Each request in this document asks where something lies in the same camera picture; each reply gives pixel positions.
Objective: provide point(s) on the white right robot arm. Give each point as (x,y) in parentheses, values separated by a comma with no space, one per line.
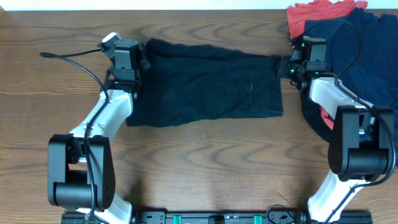
(361,154)

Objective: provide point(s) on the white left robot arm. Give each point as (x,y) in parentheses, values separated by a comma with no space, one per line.
(80,165)

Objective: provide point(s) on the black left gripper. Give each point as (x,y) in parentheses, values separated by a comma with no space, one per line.
(144,64)

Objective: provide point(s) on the red garment in pile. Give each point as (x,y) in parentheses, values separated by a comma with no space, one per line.
(319,10)

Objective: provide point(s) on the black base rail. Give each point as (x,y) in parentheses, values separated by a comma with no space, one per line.
(278,217)

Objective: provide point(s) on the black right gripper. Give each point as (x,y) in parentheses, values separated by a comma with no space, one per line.
(287,63)

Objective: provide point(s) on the black shorts white waistband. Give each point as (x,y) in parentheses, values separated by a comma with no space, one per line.
(186,83)

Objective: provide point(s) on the navy blue garment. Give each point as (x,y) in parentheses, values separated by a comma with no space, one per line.
(373,77)

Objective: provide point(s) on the black garment in pile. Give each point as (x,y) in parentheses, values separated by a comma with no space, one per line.
(318,119)

